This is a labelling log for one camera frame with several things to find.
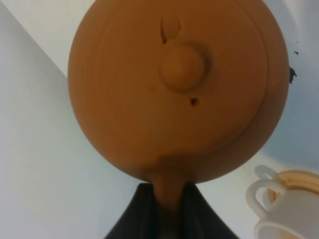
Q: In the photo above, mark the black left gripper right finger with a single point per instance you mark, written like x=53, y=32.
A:
x=199, y=220

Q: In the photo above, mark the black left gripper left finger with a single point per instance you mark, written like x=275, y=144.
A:
x=139, y=220

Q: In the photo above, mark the brown clay teapot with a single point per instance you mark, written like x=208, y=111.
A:
x=177, y=92

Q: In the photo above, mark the white teacup near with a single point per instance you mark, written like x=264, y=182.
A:
x=293, y=215

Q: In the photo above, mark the orange coaster near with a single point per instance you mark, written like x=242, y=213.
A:
x=290, y=180

